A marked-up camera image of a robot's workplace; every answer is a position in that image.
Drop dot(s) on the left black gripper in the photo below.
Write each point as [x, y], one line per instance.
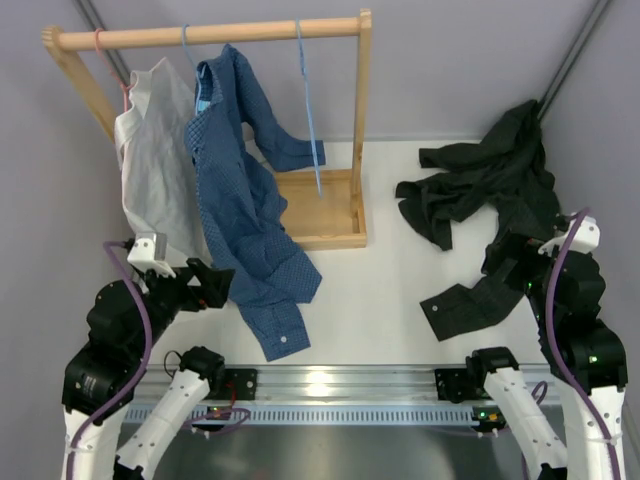
[215, 284]

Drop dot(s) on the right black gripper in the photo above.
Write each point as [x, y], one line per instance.
[518, 247]

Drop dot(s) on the black pinstriped shirt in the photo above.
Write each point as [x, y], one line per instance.
[506, 170]

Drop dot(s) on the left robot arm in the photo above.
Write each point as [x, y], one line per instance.
[124, 324]

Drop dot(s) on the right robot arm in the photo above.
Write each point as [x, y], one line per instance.
[586, 358]

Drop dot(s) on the white shirt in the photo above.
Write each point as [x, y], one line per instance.
[157, 173]

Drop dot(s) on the blue checked shirt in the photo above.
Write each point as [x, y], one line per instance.
[237, 146]

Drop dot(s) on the blue hanger holding shirt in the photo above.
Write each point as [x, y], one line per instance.
[199, 104]

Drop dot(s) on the empty light blue hanger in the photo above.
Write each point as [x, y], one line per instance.
[308, 107]

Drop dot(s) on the wooden clothes rack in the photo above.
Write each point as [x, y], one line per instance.
[325, 211]

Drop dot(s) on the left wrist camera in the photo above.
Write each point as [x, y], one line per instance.
[148, 254]

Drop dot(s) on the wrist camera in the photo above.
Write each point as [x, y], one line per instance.
[148, 254]
[582, 237]

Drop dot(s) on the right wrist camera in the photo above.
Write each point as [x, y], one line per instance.
[582, 237]

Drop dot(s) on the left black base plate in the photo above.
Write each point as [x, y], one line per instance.
[239, 384]

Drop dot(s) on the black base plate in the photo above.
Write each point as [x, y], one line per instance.
[456, 385]
[239, 384]

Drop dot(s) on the aluminium mounting rail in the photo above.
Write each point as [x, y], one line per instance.
[345, 384]

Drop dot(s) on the white slotted cable duct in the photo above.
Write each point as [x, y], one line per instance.
[399, 415]

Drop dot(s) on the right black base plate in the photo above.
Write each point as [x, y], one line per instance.
[456, 385]

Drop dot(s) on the pink wire hanger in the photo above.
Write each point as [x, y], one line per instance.
[123, 84]

